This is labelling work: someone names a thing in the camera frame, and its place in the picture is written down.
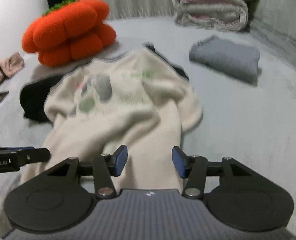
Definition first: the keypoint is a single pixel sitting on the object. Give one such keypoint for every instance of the grey-blue bed sheet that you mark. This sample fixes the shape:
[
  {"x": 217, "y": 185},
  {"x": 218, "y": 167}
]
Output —
[{"x": 250, "y": 130}]

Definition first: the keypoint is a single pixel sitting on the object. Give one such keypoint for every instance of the orange pumpkin plush pillow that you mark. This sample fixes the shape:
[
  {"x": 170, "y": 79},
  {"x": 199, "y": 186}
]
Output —
[{"x": 68, "y": 32}]

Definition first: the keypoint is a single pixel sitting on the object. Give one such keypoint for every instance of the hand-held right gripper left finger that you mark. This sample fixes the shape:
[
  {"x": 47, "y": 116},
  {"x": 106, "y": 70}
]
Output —
[{"x": 120, "y": 161}]

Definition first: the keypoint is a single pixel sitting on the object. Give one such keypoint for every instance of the cream sweatshirt with black sleeves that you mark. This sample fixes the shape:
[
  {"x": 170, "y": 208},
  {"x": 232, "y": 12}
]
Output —
[{"x": 128, "y": 115}]

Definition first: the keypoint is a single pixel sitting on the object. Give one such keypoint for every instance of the folded grey garment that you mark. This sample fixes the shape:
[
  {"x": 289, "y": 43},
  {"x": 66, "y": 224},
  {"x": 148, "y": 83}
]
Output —
[{"x": 225, "y": 57}]

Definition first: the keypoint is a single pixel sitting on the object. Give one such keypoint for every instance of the grey quilted bedspread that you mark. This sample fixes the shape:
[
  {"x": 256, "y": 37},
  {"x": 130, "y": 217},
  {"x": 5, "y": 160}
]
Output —
[{"x": 280, "y": 25}]

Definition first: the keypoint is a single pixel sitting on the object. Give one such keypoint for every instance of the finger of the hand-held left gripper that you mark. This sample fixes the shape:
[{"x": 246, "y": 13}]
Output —
[{"x": 34, "y": 156}]

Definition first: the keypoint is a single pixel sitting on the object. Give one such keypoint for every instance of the beige pink cloth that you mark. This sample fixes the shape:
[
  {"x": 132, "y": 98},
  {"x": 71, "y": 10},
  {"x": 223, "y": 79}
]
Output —
[{"x": 5, "y": 67}]

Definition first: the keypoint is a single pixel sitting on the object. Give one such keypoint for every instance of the folded grey and pink quilt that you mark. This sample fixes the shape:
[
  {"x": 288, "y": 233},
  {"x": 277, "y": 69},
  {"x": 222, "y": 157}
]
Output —
[{"x": 210, "y": 10}]

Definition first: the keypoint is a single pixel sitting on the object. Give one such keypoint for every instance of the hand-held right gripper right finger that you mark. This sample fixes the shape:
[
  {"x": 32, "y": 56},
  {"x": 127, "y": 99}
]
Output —
[{"x": 179, "y": 162}]

